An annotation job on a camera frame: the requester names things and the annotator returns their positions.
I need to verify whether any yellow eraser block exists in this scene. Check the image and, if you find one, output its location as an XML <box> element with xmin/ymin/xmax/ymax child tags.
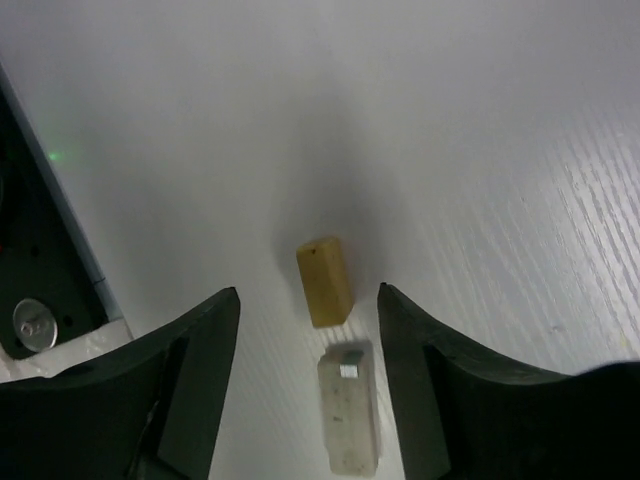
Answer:
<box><xmin>296</xmin><ymin>236</ymin><xmax>354</xmax><ymax>329</ymax></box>

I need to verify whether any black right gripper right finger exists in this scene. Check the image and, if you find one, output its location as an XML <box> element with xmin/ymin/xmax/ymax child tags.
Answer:
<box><xmin>377</xmin><ymin>283</ymin><xmax>639</xmax><ymax>479</ymax></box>

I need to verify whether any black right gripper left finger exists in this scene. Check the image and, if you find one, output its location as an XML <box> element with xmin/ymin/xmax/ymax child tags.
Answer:
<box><xmin>1</xmin><ymin>287</ymin><xmax>240</xmax><ymax>479</ymax></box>

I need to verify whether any silver washer screw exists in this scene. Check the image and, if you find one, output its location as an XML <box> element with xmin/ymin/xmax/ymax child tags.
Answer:
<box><xmin>12</xmin><ymin>298</ymin><xmax>58</xmax><ymax>353</ymax></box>

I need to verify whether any white eraser block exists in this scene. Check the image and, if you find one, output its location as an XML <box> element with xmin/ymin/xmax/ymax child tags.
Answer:
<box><xmin>317</xmin><ymin>340</ymin><xmax>380</xmax><ymax>478</ymax></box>

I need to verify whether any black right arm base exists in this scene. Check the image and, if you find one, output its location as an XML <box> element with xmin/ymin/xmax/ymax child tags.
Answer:
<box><xmin>1</xmin><ymin>75</ymin><xmax>122</xmax><ymax>360</ymax></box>

